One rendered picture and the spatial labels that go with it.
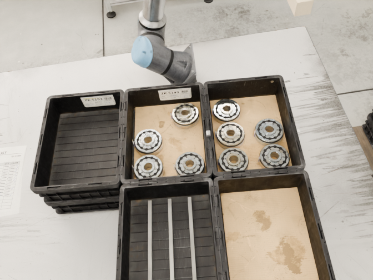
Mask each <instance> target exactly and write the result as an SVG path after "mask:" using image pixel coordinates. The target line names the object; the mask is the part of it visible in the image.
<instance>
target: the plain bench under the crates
mask: <svg viewBox="0 0 373 280"><path fill-rule="evenodd" d="M193 51H194V59H195V67H196V80H197V82H200V83H202V84H204V83H205V82H206V81H217V80H224V79H236V78H248V77H260V76H271V75H281V76H282V77H283V79H284V82H285V87H286V90H287V93H288V97H289V102H290V105H291V110H292V113H293V116H294V121H295V125H296V129H297V132H298V136H299V140H300V144H301V148H302V151H303V155H304V159H305V163H306V166H305V169H304V170H305V171H307V172H308V174H309V178H310V182H311V186H312V190H313V193H314V197H315V202H316V205H317V210H318V213H319V216H320V220H321V225H322V228H323V231H324V236H325V239H326V244H327V248H328V251H329V255H330V259H331V263H332V267H333V270H334V274H335V278H336V280H373V171H372V169H371V167H370V165H369V162H368V160H367V158H366V156H365V154H364V151H363V150H362V148H361V145H360V143H359V141H358V138H357V136H356V134H355V132H354V130H353V128H352V126H351V123H350V121H349V119H348V117H347V115H346V113H345V111H344V108H343V106H342V104H341V102H340V100H339V98H338V96H337V93H336V91H335V89H334V86H333V85H332V83H331V80H330V78H329V76H328V74H327V72H326V69H325V67H324V65H323V63H322V61H321V59H320V57H319V54H318V52H317V50H316V48H315V46H314V44H313V42H312V39H311V37H310V35H309V33H308V30H307V29H306V27H303V26H300V27H293V28H286V29H279V30H274V31H267V32H260V33H253V34H246V35H242V36H235V37H228V38H221V39H214V40H209V41H202V42H195V43H193ZM169 84H170V82H169V81H168V80H167V79H166V78H164V77H163V76H162V75H160V74H157V73H155V72H153V71H150V70H148V69H146V68H142V67H140V66H139V65H137V64H135V63H134V62H133V60H132V56H131V52H130V53H123V54H116V55H111V56H104V57H97V58H90V59H83V60H79V61H72V62H65V63H57V64H50V65H46V66H39V67H32V68H25V69H18V70H13V71H6V72H0V148H4V147H16V146H27V148H26V153H25V156H24V165H23V177H22V189H21V201H20V208H19V213H18V214H12V215H8V216H2V217H0V280H115V277H116V264H117V241H118V217H119V210H118V209H116V210H109V211H95V212H82V213H68V214H57V213H56V210H55V209H53V208H52V207H50V206H47V205H46V204H45V203H44V200H43V198H44V197H40V196H39V195H38V194H35V193H33V192H32V191H31V190H30V184H31V179H32V173H33V167H34V162H35V158H36V153H37V147H38V141H39V136H40V132H41V126H42V120H43V115H44V109H45V106H46V100H47V98H48V97H49V96H53V95H60V94H72V93H84V92H96V91H108V90H115V89H122V90H123V91H124V92H125V90H126V89H128V88H138V87H150V86H162V85H169Z"/></svg>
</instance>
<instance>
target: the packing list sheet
mask: <svg viewBox="0 0 373 280"><path fill-rule="evenodd" d="M26 148H27V146H16V147H4V148H0V217H2V216H8V215H12V214H18V213H19V208H20V201H21V189H22V177H23V165H24V156H25V153H26Z"/></svg>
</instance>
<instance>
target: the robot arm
mask: <svg viewBox="0 0 373 280"><path fill-rule="evenodd" d="M164 7H165V0H144V2H143V10H142V11H141V12H140V14H139V19H138V37H137V38H136V40H135V41H134V43H133V48H132V52H131V56H132V60H133V62H134V63H135V64H137V65H139V66H140V67H142V68H146V69H148V70H150V71H153V72H155V73H157V74H160V75H162V76H163V77H164V78H166V79H167V80H168V81H169V82H170V83H171V84H181V83H184V81H185V80H186V79H187V77H188V75H189V73H190V71H191V67H192V64H193V59H192V56H191V54H189V53H187V52H183V51H173V50H171V49H169V48H167V47H165V26H166V21H167V18H166V15H165V14H164Z"/></svg>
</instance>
